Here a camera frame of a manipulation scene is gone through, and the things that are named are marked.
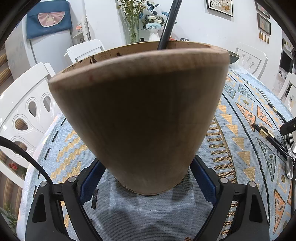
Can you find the green plant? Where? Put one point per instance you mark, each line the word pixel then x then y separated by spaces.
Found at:
pixel 7 215

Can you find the silver fork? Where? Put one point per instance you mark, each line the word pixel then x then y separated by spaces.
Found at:
pixel 293 146
pixel 288 141

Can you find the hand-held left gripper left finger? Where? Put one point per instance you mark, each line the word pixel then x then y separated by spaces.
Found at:
pixel 89 185

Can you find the gold hanging tassels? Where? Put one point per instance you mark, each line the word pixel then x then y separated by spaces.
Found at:
pixel 266 38

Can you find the bamboo utensil holder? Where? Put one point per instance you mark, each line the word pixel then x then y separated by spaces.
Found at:
pixel 138 115

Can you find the silver spoon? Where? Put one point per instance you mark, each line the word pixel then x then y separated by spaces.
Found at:
pixel 289 166

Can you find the white dining chair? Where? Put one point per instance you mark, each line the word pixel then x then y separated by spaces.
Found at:
pixel 9 102
pixel 259 64
pixel 291 80
pixel 85 49

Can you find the white media cabinet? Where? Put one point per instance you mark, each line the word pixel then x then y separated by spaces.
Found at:
pixel 281 81

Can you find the blue cloth cover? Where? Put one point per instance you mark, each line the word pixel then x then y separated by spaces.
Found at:
pixel 62 25

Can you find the red flower decoration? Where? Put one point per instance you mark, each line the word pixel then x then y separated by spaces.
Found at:
pixel 13 166

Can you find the glass vase with green stems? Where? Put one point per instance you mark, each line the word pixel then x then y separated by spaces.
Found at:
pixel 133 30

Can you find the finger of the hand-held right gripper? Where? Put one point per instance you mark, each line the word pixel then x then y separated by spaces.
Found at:
pixel 289 127

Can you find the white refrigerator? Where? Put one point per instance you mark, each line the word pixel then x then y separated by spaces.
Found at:
pixel 53 51

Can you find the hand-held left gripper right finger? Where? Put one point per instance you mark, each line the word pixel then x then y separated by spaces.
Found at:
pixel 205 183

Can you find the patterned blue tablecloth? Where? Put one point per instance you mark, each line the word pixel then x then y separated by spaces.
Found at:
pixel 242 150

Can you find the black television screen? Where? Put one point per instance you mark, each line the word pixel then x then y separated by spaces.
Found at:
pixel 285 61

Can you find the black chopstick with gold band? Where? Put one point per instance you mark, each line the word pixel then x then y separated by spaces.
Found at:
pixel 262 131
pixel 274 108

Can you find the framed wall picture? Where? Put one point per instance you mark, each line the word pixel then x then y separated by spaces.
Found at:
pixel 219 7
pixel 264 24
pixel 262 9

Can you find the dark bowl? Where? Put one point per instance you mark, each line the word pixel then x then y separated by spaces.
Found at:
pixel 233 58

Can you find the white vase with blue flowers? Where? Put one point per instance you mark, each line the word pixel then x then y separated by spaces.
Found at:
pixel 153 34

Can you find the white storage rack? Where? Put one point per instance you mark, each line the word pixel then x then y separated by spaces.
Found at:
pixel 81 34

